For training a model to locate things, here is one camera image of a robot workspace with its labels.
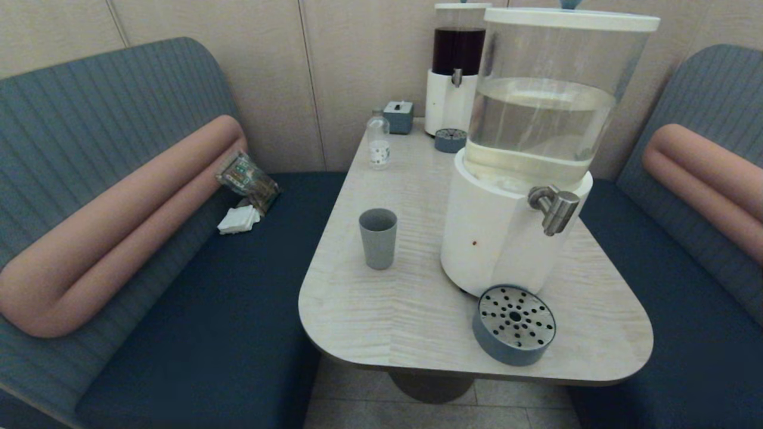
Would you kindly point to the grey plastic cup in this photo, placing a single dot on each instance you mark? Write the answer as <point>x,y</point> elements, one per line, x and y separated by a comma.
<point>378,244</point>

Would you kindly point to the steel water dispenser tap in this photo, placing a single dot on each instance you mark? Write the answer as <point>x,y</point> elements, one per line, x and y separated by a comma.
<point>557,208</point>

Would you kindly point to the clear plastic bottle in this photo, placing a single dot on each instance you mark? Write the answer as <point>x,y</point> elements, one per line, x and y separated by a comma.
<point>378,146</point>

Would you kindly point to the blue-grey tissue box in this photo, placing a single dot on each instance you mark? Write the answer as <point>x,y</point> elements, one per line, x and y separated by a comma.
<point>398,118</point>

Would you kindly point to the small blue steel drip tray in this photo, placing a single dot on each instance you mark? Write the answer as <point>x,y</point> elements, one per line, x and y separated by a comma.
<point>450,142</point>

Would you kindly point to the clear water dispenser white base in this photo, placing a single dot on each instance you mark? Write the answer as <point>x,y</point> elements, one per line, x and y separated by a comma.
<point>495,238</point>

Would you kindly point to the dark drink dispenser white base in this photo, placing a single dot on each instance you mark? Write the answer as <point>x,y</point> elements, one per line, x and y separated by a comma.
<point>447,101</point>

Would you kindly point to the clear green snack packet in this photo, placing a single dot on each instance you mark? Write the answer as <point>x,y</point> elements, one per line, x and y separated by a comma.
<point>247,179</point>

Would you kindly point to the white folded napkins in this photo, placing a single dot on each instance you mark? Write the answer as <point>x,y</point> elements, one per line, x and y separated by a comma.
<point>238,220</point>

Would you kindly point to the steel dark drink dispenser tap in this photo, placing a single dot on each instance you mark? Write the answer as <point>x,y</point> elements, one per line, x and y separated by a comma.
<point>457,77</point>

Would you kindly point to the large blue steel drip tray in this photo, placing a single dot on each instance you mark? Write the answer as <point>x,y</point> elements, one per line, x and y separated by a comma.
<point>512,325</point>

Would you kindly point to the blue ribbed booth sofa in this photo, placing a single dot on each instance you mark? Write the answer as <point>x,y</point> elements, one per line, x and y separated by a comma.
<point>685,333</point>
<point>208,310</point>

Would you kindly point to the pink bolster cushion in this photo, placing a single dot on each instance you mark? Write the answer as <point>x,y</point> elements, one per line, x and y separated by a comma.
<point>119,226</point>
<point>715,179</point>

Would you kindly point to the bronze table pedestal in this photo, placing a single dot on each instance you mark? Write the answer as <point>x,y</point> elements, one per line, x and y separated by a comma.
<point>432,387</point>

